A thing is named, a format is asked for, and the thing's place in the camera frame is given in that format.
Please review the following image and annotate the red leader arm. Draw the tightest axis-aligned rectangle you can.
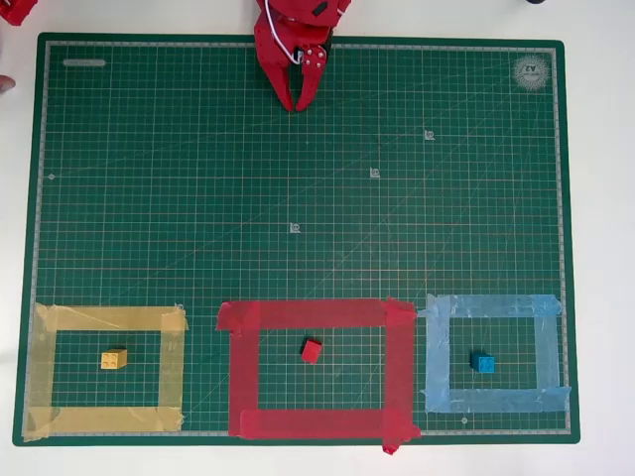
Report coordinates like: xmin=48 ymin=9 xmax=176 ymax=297
xmin=0 ymin=0 xmax=39 ymax=27

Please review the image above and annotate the red tape square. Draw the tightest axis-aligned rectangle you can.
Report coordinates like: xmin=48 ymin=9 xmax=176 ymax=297
xmin=215 ymin=296 xmax=422 ymax=455

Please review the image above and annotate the yellow tape square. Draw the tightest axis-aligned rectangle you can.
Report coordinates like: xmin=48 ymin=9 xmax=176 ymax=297
xmin=22 ymin=302 xmax=190 ymax=442

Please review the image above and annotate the blue tape square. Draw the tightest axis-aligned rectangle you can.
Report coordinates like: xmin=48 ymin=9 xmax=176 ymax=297
xmin=416 ymin=293 xmax=572 ymax=414

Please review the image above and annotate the yellow cube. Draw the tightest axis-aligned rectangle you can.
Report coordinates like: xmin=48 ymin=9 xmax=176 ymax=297
xmin=100 ymin=348 xmax=128 ymax=370

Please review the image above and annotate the blue cube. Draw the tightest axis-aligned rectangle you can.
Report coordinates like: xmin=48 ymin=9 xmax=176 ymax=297
xmin=469 ymin=351 xmax=496 ymax=374

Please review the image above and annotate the green cutting mat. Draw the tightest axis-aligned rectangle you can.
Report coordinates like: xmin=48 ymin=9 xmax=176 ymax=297
xmin=12 ymin=32 xmax=580 ymax=446

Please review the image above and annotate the white robot arm cable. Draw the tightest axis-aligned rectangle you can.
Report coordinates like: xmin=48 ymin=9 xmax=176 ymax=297
xmin=262 ymin=0 xmax=304 ymax=64

